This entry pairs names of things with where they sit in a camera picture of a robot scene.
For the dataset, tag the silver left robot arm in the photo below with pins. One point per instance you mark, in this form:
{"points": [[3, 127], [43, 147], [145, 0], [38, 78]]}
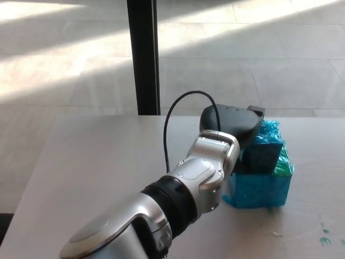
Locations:
{"points": [[172, 199]]}

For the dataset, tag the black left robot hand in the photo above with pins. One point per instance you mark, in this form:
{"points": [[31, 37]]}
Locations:
{"points": [[235, 122]]}

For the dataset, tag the big blue wrapped cube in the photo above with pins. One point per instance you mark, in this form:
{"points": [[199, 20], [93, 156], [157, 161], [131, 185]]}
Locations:
{"points": [[260, 190]]}

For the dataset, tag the small blue cube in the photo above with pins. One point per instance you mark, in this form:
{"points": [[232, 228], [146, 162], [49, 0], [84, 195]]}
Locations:
{"points": [[262, 156]]}

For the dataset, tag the black vertical window post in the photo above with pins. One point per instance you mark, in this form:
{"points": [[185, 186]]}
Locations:
{"points": [[144, 56]]}

